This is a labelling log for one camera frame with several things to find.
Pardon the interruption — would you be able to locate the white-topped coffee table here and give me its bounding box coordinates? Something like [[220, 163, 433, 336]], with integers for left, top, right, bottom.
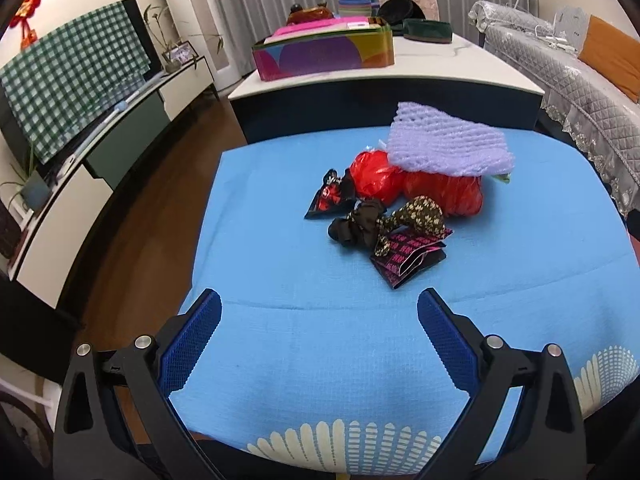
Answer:
[[227, 30, 546, 146]]

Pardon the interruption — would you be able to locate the brown teapot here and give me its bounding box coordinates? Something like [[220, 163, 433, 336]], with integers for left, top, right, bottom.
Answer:
[[286, 4, 333, 26]]

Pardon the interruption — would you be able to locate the green round hat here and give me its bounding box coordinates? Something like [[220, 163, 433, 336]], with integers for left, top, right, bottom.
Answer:
[[402, 18, 453, 43]]

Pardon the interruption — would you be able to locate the white charger cable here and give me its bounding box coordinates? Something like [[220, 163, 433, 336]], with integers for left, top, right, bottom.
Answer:
[[535, 22, 583, 53]]

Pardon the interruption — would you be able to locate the bamboo plant in vase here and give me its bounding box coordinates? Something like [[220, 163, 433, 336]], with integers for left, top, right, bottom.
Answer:
[[142, 4, 226, 73]]

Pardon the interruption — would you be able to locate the black red snack wrapper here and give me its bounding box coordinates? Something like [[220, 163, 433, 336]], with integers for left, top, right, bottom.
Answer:
[[304, 169, 358, 221]]

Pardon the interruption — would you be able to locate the plant in blue pot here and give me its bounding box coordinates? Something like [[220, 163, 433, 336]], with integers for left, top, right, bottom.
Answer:
[[0, 145, 51, 211]]

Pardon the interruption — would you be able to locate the large red plastic bag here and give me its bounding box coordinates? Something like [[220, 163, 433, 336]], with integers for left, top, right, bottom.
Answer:
[[402, 170, 485, 218]]

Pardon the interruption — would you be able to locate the black television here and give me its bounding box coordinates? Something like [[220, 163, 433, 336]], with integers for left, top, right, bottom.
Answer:
[[0, 0, 163, 211]]

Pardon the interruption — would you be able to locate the green checked cloth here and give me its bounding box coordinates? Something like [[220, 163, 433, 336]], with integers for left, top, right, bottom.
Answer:
[[0, 1, 152, 165]]

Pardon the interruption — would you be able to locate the photo frame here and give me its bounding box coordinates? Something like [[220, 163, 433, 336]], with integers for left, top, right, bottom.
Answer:
[[162, 42, 197, 66]]

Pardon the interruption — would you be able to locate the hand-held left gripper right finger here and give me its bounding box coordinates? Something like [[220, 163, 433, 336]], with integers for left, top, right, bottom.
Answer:
[[416, 287, 588, 480]]

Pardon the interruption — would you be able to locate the purple foam net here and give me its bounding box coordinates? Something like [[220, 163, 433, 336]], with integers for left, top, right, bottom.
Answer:
[[387, 101, 517, 179]]

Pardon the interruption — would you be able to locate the blue tablecloth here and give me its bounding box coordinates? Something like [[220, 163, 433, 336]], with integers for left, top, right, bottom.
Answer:
[[170, 130, 631, 476]]

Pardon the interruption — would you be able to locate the dark floral cloth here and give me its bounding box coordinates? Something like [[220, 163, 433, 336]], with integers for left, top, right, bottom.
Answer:
[[374, 195, 455, 257]]

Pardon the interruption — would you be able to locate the stack of coloured bowls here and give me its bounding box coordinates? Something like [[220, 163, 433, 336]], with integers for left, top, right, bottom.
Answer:
[[337, 0, 373, 18]]

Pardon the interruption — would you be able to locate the black hat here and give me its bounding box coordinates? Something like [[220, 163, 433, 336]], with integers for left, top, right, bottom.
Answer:
[[377, 0, 426, 26]]

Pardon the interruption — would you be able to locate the pink paper sheet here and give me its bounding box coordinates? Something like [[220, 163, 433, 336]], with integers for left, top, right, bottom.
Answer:
[[264, 16, 371, 43]]

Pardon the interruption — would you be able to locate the white green television cabinet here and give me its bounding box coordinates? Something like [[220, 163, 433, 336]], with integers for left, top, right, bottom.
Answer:
[[10, 52, 218, 306]]

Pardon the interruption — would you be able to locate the small red plastic bag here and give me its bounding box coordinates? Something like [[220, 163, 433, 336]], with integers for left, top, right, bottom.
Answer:
[[349, 149, 407, 201]]

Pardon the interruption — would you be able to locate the black pink snack wrapper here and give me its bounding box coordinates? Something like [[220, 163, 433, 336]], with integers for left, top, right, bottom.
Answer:
[[370, 231, 447, 291]]

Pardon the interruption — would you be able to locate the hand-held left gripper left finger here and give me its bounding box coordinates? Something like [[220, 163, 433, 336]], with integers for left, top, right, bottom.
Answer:
[[52, 288, 226, 480]]

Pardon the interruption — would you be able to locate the colourful rectangular box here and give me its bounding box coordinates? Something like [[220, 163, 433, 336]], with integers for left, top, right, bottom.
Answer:
[[251, 24, 396, 82]]

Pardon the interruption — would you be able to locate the orange cushion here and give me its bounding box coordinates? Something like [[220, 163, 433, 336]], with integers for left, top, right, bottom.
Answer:
[[580, 14, 640, 103]]

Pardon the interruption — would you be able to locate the red knot wall decoration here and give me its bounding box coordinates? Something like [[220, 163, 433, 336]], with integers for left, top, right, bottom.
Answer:
[[9, 0, 63, 50]]

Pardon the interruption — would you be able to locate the black hair scrunchie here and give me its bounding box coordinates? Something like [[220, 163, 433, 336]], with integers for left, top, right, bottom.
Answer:
[[327, 199, 388, 250]]

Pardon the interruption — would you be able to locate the grey quilted sofa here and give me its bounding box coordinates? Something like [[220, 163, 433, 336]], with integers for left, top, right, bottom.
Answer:
[[469, 0, 640, 221]]

